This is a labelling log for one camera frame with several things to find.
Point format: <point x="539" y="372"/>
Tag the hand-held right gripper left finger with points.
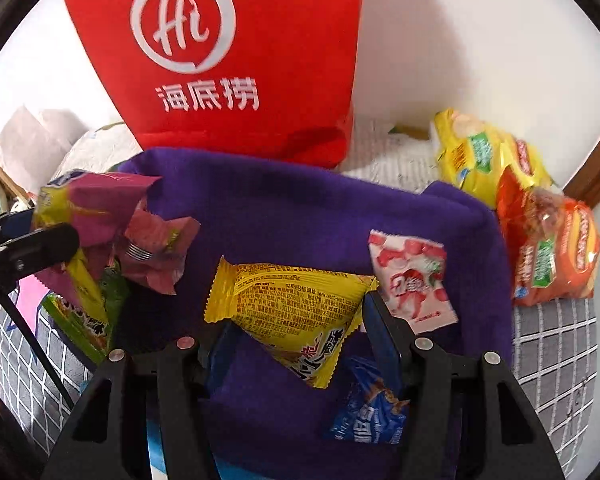
<point x="220" y="360"/>

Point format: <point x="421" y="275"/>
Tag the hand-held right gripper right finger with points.
<point x="380" y="340"/>

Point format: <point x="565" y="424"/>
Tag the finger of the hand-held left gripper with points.
<point x="10" y="225"/>
<point x="45" y="247"/>

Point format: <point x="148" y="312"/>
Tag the pink strawberry snack packet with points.
<point x="410" y="280"/>

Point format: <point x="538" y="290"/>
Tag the small blue snack packet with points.
<point x="365" y="420"/>

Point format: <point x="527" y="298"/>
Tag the yellow triangular snack packet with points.
<point x="290" y="300"/>

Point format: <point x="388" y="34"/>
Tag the purple fabric basket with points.
<point x="280" y="210"/>

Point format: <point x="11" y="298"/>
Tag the white plastic bag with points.
<point x="35" y="145"/>

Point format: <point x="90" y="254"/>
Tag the green yellow snack packet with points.
<point x="85" y="330"/>

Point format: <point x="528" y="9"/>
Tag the grey checked tablecloth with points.
<point x="550" y="360"/>

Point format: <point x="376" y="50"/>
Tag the orange chips bag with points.
<point x="550" y="250"/>

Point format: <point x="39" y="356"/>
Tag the yellow chips bag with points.
<point x="470" y="155"/>

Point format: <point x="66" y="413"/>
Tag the red paper bag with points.
<point x="280" y="35"/>

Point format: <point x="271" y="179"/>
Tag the brown wooden door frame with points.
<point x="595" y="175"/>

